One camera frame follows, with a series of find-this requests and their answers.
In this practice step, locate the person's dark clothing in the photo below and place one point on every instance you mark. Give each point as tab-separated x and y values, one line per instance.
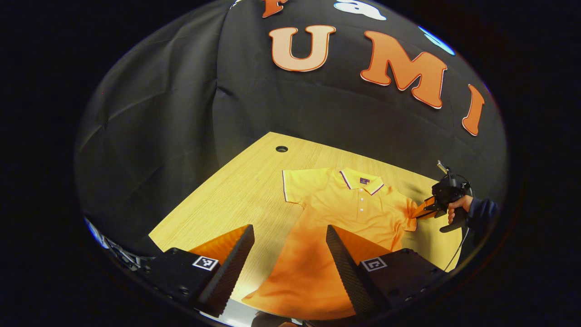
268	320

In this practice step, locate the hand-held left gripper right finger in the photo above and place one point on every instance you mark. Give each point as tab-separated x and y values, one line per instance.
347	272

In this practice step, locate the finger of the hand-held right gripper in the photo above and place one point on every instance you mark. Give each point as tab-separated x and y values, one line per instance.
426	209

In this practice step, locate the black backdrop cloth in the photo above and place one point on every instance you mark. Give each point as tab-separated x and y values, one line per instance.
181	113

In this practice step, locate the orange T-shirt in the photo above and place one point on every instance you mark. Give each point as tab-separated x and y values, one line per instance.
354	204

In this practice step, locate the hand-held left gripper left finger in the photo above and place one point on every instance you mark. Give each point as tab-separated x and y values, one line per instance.
231	272

